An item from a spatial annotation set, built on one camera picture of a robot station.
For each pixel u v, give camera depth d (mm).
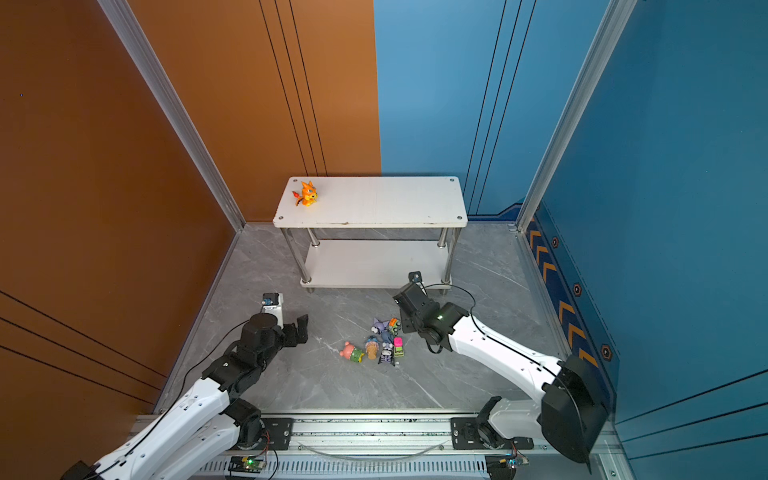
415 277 718
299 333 751
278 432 734
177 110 870
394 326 896
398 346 851
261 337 610
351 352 831
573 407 390
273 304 710
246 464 710
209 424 527
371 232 1192
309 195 740
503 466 700
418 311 601
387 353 845
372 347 846
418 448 724
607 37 728
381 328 891
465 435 725
